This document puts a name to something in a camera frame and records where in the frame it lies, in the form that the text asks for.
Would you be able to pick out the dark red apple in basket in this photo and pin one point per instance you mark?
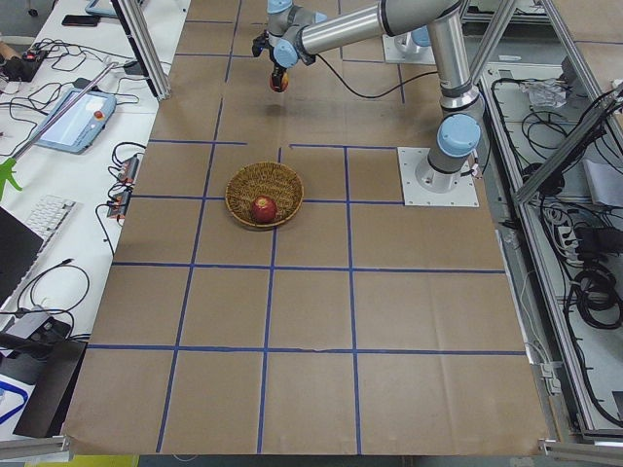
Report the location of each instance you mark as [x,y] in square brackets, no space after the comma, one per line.
[263,210]

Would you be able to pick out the white keyboard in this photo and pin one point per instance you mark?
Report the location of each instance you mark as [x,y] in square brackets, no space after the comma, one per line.
[48,215]

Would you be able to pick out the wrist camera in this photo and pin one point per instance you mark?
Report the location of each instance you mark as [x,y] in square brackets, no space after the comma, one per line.
[260,43]

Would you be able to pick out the black box lower left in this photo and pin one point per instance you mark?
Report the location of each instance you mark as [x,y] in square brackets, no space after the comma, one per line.
[47,406]

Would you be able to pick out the black smartphone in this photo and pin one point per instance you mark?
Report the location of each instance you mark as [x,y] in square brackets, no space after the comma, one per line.
[81,21]

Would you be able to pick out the orange usb hub upper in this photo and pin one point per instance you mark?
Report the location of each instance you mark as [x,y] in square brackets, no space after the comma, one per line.
[128,170]

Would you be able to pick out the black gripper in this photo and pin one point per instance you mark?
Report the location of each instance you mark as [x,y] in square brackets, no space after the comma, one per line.
[276,71]

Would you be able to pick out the grey dock adapter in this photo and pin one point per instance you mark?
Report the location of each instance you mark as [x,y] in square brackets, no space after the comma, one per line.
[37,322]

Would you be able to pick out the black laptop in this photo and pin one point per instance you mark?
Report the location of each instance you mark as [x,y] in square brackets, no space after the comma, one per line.
[20,247]

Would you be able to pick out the red yellow apple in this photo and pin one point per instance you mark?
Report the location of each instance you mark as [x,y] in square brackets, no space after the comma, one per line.
[279,82]

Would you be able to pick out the green hand pointer stick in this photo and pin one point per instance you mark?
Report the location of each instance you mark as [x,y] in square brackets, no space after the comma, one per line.
[7,167]

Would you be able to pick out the white power strip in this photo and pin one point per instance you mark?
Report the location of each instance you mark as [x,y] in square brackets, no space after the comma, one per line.
[567,242]

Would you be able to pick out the orange usb hub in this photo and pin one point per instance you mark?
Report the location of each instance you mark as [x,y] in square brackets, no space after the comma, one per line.
[128,170]
[118,205]

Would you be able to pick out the aluminium frame post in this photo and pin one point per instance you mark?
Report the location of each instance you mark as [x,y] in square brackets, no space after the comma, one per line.
[133,22]

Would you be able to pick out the teach pendant tablet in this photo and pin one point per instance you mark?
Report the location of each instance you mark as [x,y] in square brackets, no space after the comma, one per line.
[76,130]

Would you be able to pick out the orange usb hub lower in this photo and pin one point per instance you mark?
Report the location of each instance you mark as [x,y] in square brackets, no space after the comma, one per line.
[118,205]

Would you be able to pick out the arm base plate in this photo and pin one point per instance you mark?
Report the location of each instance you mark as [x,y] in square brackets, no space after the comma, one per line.
[392,55]
[423,186]

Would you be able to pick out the woven wicker basket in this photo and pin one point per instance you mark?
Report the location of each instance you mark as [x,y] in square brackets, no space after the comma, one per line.
[272,179]

